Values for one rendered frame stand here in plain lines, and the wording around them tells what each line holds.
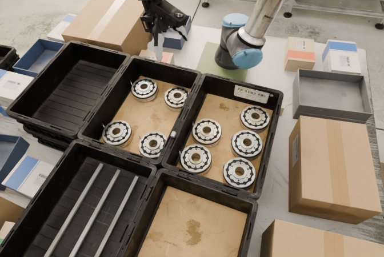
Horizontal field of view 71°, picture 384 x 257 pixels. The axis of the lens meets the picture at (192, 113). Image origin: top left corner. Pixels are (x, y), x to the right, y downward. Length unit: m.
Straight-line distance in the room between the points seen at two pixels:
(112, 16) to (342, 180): 1.15
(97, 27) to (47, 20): 1.94
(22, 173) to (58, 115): 0.24
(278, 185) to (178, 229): 0.41
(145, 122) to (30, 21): 2.50
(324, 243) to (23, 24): 3.16
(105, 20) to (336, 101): 1.08
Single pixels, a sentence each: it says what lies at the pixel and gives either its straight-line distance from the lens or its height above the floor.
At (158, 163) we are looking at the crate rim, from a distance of 0.82.
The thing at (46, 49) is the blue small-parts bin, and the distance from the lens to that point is 1.56.
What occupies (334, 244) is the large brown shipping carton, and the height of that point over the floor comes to 0.90.
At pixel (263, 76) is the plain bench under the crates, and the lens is 1.34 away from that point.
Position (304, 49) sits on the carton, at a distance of 1.40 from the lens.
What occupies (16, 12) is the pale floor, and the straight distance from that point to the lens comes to 3.58.
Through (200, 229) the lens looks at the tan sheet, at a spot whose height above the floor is 0.83.
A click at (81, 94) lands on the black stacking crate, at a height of 0.83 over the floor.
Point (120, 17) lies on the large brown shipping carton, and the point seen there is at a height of 0.90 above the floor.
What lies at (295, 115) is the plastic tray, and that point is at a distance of 1.19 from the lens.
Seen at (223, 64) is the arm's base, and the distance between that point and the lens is 1.29.
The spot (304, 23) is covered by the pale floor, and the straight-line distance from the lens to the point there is 2.90.
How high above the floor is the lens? 1.67
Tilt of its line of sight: 55 degrees down
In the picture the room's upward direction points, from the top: 4 degrees counter-clockwise
